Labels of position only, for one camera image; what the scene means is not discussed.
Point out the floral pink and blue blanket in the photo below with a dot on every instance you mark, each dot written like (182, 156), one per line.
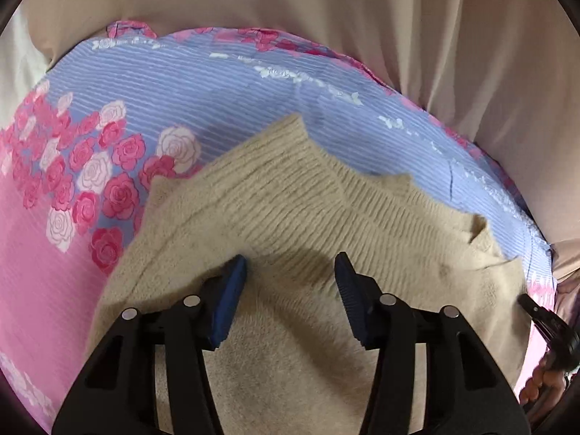
(136, 145)

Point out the beige knitted sweater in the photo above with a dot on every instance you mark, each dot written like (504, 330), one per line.
(294, 217)

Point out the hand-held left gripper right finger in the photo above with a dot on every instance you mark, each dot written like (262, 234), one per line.
(351, 297)

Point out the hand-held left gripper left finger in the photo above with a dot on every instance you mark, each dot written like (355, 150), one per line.
(231, 297)

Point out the person's right hand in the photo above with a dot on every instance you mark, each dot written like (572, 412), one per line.
(543, 383)

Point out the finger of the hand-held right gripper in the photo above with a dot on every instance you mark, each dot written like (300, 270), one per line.
(548, 321)

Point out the white cloth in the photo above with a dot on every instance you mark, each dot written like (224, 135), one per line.
(18, 63)

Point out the beige curtain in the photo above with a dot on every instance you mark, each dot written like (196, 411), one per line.
(362, 31)

